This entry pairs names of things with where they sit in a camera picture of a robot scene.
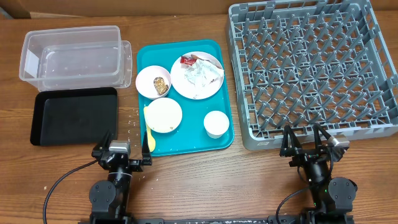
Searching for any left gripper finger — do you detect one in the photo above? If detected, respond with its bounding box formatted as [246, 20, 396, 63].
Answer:
[142, 132, 150, 159]
[95, 130, 113, 152]

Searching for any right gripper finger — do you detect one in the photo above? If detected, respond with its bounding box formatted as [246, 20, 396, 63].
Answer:
[312, 123, 333, 153]
[280, 125, 301, 155]

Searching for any white bowl with rice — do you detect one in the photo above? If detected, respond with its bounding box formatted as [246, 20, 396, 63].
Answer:
[144, 98, 183, 134]

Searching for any pink bowl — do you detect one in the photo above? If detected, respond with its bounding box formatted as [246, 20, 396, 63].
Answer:
[136, 65, 172, 100]

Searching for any brown food chunk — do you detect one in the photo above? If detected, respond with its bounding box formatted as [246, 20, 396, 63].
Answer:
[154, 77, 169, 95]

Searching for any white napkin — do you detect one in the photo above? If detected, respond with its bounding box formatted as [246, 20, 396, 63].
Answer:
[183, 58, 224, 100]

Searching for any red snack wrapper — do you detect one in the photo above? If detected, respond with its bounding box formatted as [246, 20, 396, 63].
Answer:
[180, 56, 197, 66]

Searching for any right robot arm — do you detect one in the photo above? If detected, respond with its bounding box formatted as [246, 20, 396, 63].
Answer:
[275, 123, 358, 223]

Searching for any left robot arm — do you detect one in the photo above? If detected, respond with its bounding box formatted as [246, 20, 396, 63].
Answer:
[89, 132, 152, 223]

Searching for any grey dishwasher rack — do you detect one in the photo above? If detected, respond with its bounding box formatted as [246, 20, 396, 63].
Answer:
[227, 0, 397, 151]

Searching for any clear plastic waste bin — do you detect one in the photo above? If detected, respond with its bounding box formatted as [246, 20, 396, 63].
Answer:
[19, 26, 132, 91]

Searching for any yellow plastic spoon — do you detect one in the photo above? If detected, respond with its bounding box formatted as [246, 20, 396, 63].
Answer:
[143, 106, 156, 152]

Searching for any black plastic tray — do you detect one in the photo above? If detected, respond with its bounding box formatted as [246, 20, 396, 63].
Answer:
[30, 87, 118, 146]

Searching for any white cup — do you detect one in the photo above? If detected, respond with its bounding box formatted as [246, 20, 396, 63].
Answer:
[203, 111, 229, 139]

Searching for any large white plate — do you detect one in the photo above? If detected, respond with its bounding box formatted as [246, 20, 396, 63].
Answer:
[170, 51, 224, 100]

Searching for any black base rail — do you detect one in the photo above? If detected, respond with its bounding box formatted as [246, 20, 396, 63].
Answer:
[78, 215, 355, 224]

